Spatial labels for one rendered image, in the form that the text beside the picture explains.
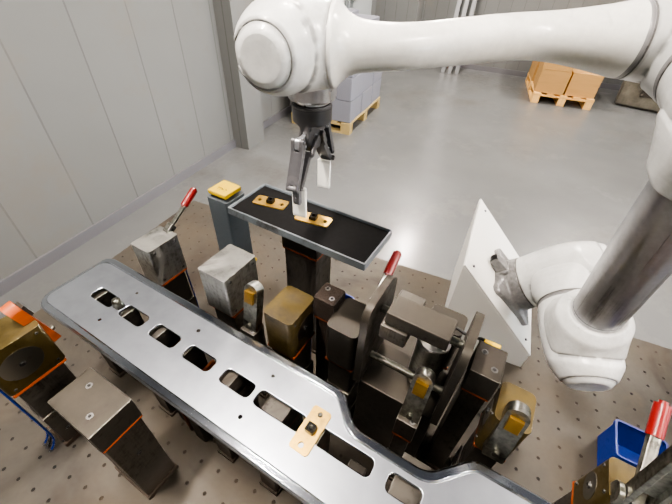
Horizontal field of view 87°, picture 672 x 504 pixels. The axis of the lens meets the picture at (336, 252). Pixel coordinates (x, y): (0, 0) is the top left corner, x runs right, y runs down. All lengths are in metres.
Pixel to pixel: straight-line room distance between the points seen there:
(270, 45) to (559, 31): 0.41
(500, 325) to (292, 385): 0.64
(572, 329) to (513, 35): 0.61
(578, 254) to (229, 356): 0.89
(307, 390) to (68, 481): 0.62
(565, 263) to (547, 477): 0.52
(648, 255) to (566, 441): 0.61
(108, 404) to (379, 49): 0.70
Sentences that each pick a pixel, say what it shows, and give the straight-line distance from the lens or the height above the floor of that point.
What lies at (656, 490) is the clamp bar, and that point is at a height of 1.10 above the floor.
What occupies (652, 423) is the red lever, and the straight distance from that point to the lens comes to 0.75.
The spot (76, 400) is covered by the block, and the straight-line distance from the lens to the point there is 0.81.
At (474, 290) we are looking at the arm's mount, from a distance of 1.05.
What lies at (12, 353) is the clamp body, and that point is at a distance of 0.93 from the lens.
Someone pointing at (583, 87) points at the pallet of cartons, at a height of 0.27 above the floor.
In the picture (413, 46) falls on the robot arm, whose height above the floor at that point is 1.56.
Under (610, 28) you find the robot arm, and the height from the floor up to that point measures 1.58.
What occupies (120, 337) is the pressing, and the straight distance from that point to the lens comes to 0.90.
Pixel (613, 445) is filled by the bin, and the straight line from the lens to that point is 1.16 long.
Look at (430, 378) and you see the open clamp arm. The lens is 0.65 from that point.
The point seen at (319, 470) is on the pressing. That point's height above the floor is 1.00.
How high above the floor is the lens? 1.65
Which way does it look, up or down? 41 degrees down
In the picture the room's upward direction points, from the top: 3 degrees clockwise
